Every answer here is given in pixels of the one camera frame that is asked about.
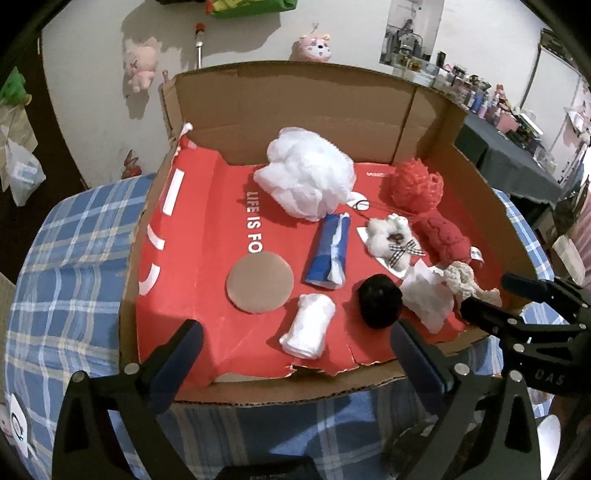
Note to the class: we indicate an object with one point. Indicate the pink round plush face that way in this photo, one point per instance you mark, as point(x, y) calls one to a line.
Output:
point(314, 48)

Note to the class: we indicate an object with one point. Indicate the pink plush toy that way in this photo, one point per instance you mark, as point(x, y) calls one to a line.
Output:
point(138, 64)

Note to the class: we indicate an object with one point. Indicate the tan round powder puff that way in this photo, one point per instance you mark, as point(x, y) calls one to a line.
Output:
point(261, 284)

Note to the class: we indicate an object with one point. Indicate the hanging door organizer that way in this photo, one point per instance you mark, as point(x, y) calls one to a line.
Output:
point(14, 124)

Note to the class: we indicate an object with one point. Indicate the desk with dark cloth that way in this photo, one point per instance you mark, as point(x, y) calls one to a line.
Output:
point(512, 159)

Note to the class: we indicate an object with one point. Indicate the blue plaid blanket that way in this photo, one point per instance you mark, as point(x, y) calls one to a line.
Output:
point(69, 277)

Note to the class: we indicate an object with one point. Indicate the clear plastic bag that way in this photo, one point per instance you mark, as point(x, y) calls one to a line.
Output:
point(23, 170)

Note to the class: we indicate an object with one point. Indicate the cardboard box red inside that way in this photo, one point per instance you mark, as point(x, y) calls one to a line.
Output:
point(300, 101)

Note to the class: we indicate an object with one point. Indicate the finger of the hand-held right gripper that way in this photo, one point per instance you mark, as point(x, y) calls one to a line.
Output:
point(485, 314)
point(526, 284)

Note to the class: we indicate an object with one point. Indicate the red mesh bath loofah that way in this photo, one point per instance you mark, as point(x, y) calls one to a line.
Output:
point(415, 184)

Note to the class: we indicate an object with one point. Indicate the green plush toy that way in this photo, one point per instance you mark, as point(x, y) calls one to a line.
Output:
point(14, 87)

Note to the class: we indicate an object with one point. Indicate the white mesh bath loofah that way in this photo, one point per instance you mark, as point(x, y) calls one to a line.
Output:
point(304, 170)

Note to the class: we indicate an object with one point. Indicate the white tissue paper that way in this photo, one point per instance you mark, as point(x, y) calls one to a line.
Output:
point(427, 295)

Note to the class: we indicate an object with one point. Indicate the white wardrobe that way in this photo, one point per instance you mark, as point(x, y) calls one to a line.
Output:
point(558, 78)

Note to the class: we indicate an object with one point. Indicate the green tote bag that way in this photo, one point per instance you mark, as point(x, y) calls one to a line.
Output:
point(249, 5)

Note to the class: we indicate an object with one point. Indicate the white plush bear plaid bow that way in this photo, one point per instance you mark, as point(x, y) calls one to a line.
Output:
point(383, 233)

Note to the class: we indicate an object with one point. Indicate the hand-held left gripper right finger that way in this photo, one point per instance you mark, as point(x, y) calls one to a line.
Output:
point(415, 362)

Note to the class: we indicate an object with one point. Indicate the red knitted piece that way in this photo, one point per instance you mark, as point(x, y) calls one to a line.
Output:
point(445, 240)

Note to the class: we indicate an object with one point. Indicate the white cloth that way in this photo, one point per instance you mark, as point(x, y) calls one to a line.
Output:
point(307, 330)

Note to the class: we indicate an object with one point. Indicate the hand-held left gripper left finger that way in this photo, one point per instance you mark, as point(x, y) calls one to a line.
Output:
point(178, 364)

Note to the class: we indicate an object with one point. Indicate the wall mirror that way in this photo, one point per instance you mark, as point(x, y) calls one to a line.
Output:
point(411, 32)

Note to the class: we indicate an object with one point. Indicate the row of cosmetic bottles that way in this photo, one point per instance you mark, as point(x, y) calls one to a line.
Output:
point(485, 94)

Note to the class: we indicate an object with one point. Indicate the black fluffy ball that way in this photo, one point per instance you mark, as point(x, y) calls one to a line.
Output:
point(381, 300)

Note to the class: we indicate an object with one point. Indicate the cream crochet piece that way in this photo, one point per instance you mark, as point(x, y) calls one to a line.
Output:
point(466, 279)

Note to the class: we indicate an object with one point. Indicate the red tipped brush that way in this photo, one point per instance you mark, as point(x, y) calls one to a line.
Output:
point(199, 44)

